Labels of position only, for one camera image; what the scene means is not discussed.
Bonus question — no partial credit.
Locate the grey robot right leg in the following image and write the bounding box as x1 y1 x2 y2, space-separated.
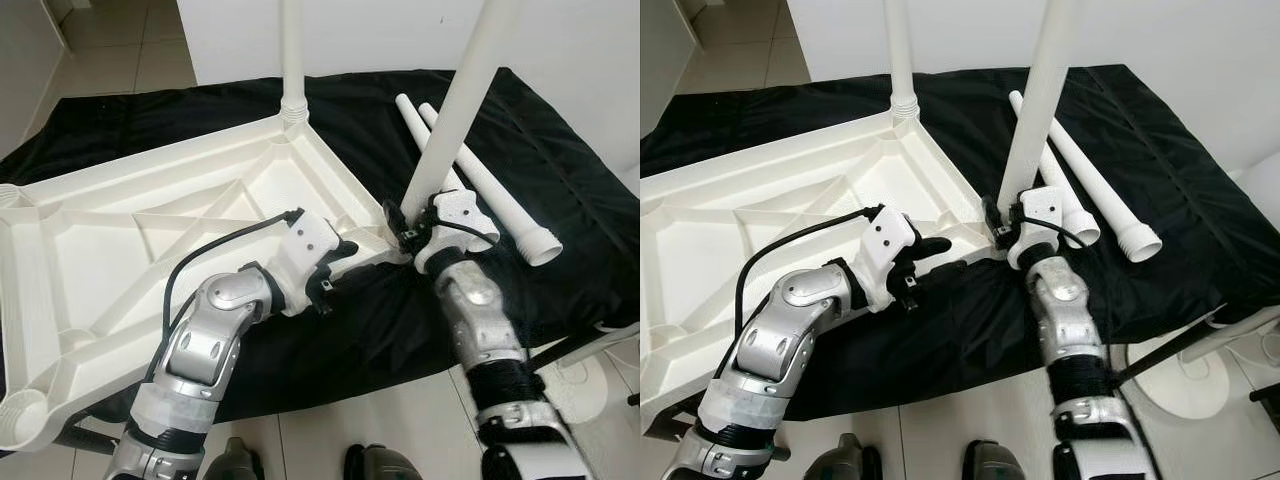
343 443 426 480
960 440 1026 480

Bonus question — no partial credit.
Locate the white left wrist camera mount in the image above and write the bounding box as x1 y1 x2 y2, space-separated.
272 212 346 316
855 208 926 313

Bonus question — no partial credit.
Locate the grey robot leg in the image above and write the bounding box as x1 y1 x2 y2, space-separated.
200 438 266 480
805 432 883 480
343 443 426 480
960 440 1026 480

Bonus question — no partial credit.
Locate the grey robot left leg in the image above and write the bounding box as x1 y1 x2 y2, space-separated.
805 432 883 480
200 438 266 480

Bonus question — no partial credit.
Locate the white plastic table leg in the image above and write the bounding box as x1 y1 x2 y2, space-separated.
1040 140 1103 251
278 0 313 126
885 0 923 123
1008 90 1164 266
398 0 526 223
418 100 566 269
997 0 1086 216
393 92 501 251

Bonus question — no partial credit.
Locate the white plastic children table top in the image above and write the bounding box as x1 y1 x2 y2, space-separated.
640 105 1004 436
0 108 411 456

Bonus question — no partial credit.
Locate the white round lamp base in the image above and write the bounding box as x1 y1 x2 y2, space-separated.
1125 335 1246 426
545 345 626 426

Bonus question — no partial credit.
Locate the black cloth table cover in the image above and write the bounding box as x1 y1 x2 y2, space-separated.
0 68 641 446
640 63 1280 421

